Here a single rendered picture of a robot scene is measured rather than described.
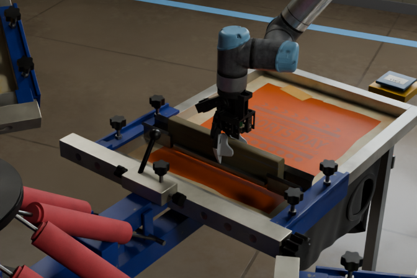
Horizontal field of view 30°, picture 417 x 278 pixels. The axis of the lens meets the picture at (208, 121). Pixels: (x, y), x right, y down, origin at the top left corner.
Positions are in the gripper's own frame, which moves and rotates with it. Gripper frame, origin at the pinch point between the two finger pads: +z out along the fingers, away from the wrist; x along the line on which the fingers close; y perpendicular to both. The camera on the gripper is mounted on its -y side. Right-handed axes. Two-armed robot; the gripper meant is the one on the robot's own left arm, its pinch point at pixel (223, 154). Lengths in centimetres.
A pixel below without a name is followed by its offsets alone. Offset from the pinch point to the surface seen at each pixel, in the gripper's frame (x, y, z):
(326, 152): 26.0, 16.5, 5.3
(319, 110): 46.5, 2.1, 5.3
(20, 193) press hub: -73, 11, -31
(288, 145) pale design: 22.4, 6.2, 5.3
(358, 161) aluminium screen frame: 21.9, 28.1, 1.8
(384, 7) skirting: 378, -129, 98
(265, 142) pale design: 19.8, 0.3, 5.3
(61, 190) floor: 61, -137, 101
